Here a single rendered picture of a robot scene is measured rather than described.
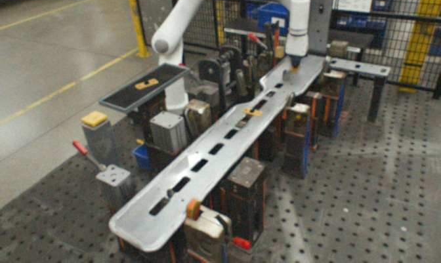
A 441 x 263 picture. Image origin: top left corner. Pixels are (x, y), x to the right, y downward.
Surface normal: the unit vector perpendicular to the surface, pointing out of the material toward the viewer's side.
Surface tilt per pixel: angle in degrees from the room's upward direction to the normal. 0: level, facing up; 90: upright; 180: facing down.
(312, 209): 0
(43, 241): 0
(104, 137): 90
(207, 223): 0
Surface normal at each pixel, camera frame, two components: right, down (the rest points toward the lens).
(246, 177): -0.05, -0.84
